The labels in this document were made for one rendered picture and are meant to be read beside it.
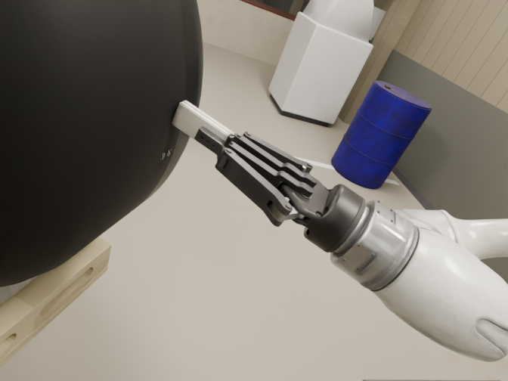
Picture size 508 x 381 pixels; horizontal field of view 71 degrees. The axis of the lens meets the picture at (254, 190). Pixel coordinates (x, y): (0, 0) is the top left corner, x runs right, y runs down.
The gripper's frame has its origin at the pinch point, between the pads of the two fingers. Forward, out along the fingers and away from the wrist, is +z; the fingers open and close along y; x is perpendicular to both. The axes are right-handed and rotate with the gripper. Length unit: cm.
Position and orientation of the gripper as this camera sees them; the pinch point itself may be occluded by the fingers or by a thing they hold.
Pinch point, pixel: (202, 128)
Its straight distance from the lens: 42.2
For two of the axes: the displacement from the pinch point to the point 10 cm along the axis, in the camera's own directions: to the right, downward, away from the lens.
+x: -4.7, 7.1, 5.2
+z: -8.2, -5.6, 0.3
